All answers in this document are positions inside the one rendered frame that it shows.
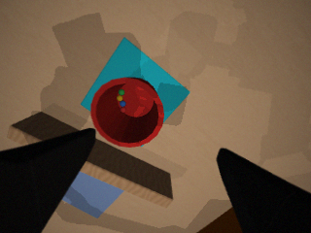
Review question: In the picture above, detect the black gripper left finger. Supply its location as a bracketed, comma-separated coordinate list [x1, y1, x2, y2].
[0, 128, 96, 233]

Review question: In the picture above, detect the red cup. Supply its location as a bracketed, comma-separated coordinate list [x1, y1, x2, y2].
[91, 77, 164, 148]

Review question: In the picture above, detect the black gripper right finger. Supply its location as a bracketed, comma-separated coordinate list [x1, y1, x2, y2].
[216, 149, 311, 233]

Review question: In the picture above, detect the dark brown flat bar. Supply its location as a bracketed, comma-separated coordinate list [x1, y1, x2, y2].
[7, 112, 174, 208]

